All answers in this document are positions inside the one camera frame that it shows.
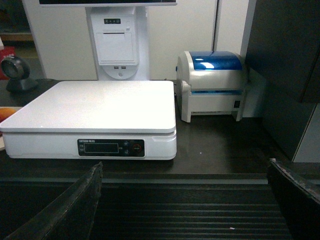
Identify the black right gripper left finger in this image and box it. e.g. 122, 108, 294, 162
5, 162, 103, 240

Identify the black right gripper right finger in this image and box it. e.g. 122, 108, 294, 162
267, 158, 320, 240

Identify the black checkout counter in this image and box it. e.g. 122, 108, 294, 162
0, 0, 320, 240

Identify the white checkout scale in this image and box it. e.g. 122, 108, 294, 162
0, 80, 177, 160

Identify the orange mango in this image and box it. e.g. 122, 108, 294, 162
0, 107, 17, 122

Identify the white blue label printer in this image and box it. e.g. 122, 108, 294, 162
175, 51, 248, 123

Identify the grey barcode scanner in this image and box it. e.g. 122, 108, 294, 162
0, 56, 38, 93

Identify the white POS terminal stand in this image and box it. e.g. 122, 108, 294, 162
39, 0, 177, 81

